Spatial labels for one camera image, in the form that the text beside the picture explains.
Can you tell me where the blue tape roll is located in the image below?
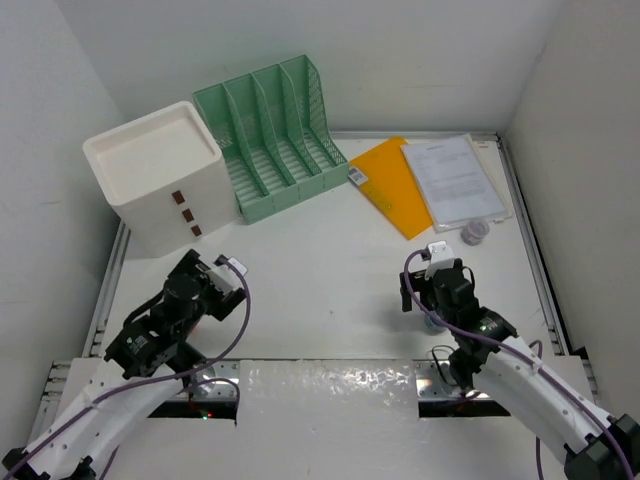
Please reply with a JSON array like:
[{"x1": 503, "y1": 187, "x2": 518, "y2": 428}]
[{"x1": 425, "y1": 312, "x2": 447, "y2": 335}]

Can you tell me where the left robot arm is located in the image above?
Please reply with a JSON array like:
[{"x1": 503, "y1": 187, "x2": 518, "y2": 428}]
[{"x1": 2, "y1": 249, "x2": 251, "y2": 479}]

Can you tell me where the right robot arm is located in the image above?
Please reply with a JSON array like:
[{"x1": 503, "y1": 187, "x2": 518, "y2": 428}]
[{"x1": 400, "y1": 250, "x2": 639, "y2": 479}]

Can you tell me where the brown middle drawer tab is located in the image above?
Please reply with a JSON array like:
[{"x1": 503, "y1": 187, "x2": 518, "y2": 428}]
[{"x1": 182, "y1": 209, "x2": 194, "y2": 223}]

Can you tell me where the clear document sleeve with paper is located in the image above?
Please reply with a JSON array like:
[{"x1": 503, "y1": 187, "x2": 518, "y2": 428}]
[{"x1": 401, "y1": 134, "x2": 511, "y2": 232}]

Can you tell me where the white drawer cabinet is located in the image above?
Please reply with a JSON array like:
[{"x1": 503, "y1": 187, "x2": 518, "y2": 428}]
[{"x1": 83, "y1": 101, "x2": 239, "y2": 257}]

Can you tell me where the orange plastic folder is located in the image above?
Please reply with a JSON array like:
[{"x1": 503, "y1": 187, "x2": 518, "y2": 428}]
[{"x1": 348, "y1": 137, "x2": 433, "y2": 240}]

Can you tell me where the green file organizer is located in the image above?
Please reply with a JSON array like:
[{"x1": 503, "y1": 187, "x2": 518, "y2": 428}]
[{"x1": 192, "y1": 55, "x2": 348, "y2": 224}]

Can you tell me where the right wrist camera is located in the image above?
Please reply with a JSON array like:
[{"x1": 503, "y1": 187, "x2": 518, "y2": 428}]
[{"x1": 421, "y1": 241, "x2": 457, "y2": 278}]

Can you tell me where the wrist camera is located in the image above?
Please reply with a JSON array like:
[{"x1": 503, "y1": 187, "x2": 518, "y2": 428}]
[
  {"x1": 206, "y1": 255, "x2": 248, "y2": 295},
  {"x1": 421, "y1": 241, "x2": 457, "y2": 278}
]

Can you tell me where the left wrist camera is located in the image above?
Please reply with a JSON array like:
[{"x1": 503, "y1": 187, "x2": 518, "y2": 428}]
[{"x1": 206, "y1": 255, "x2": 248, "y2": 295}]

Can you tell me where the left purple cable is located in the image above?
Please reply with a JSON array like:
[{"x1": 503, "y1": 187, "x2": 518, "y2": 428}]
[{"x1": 0, "y1": 255, "x2": 252, "y2": 479}]

